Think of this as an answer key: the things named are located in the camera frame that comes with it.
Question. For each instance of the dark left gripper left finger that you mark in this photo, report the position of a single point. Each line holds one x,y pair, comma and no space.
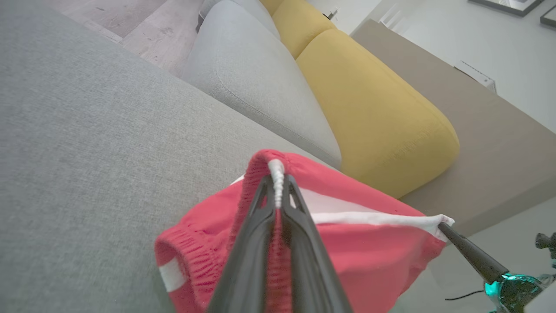
243,269

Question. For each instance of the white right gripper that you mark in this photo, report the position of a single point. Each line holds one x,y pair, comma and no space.
514,291

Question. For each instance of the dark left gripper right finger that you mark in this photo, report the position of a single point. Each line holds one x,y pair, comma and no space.
312,269

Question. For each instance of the red white polo shirt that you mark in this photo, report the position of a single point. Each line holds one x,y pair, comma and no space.
369,256

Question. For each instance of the taupe ledge behind sofa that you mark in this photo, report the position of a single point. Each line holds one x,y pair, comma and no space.
478,143

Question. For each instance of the large yellow back cushion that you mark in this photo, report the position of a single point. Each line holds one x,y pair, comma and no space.
378,117

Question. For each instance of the grey sofa seat cushion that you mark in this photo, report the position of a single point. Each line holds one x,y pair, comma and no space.
256,13
260,87

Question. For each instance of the large grey sofa seat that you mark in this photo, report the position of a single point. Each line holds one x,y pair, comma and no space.
87,152

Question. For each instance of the white wall socket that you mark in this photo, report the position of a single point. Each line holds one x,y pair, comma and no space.
475,76

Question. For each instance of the dark picture frame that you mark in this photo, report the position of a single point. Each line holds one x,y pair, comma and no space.
549,16
506,4

